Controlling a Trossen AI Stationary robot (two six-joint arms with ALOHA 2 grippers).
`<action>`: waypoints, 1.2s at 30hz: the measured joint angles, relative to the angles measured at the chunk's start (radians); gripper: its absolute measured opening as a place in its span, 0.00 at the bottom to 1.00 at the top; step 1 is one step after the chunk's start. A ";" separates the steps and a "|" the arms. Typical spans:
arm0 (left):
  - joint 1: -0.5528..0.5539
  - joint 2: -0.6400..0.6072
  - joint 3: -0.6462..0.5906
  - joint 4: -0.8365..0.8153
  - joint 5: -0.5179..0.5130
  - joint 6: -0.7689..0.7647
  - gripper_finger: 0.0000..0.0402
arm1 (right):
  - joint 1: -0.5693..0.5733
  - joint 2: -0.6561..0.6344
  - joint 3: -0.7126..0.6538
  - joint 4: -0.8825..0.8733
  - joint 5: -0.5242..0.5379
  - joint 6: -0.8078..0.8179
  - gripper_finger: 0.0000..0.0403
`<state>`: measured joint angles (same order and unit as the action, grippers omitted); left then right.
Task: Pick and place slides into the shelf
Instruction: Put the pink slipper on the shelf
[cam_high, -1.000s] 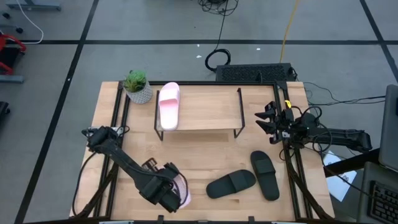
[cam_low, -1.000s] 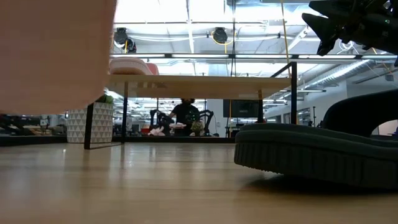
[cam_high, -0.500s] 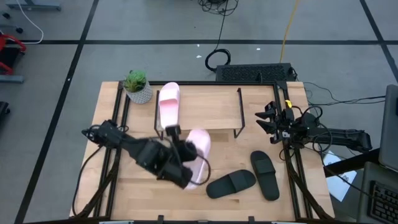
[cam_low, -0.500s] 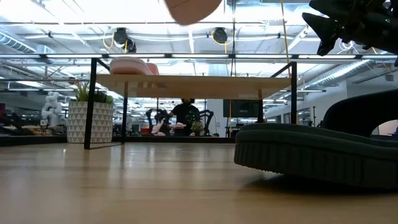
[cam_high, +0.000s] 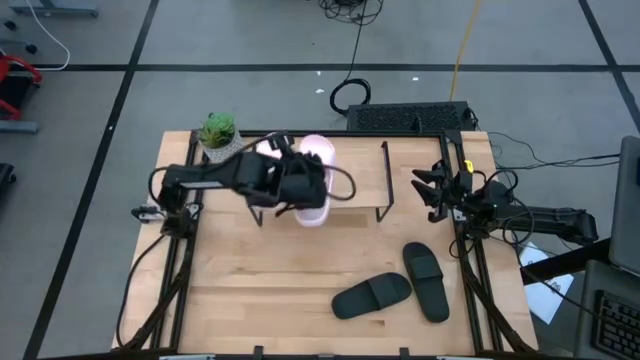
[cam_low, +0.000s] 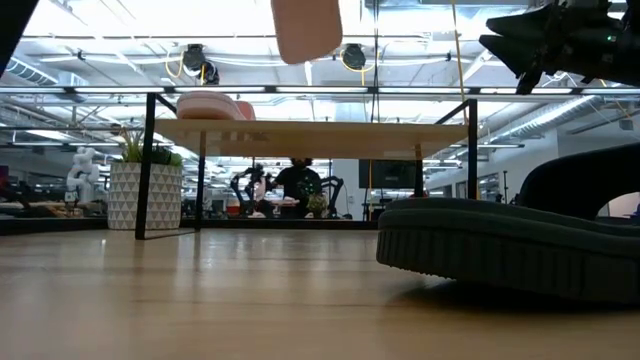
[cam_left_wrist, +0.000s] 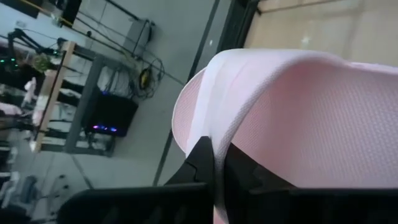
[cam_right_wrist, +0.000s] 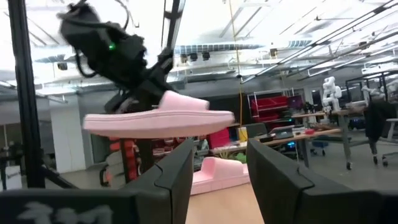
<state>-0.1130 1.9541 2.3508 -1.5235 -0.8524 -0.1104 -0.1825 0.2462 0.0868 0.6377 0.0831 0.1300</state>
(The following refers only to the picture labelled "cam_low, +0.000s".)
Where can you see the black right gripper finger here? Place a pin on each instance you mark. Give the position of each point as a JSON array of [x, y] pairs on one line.
[[530, 27], [530, 60]]

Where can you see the black rubber slide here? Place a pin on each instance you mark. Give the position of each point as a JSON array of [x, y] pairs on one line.
[[500, 245]]

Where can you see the pink rubber slide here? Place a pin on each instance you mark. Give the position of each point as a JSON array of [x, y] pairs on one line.
[[306, 30], [205, 106]]

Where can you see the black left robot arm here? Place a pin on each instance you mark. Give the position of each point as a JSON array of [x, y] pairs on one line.
[[12, 25]]

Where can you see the small potted plant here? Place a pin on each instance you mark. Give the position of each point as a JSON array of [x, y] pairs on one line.
[[317, 205]]

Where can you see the person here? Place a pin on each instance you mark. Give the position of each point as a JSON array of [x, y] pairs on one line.
[[297, 187]]

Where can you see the green plant in patterned pot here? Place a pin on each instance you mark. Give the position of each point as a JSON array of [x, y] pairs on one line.
[[165, 195]]

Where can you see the white robot figure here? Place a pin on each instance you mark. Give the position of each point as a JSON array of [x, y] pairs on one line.
[[82, 175]]

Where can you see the black wall screen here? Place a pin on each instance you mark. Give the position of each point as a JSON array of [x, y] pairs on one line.
[[387, 174]]

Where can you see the horizontal overhead rail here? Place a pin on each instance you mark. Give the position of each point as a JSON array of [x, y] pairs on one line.
[[320, 90]]

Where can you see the wooden shelf black metal frame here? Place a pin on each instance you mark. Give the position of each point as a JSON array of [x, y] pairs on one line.
[[310, 140]]

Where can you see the black aluminium table frame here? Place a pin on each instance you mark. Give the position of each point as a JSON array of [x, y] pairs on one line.
[[50, 226]]

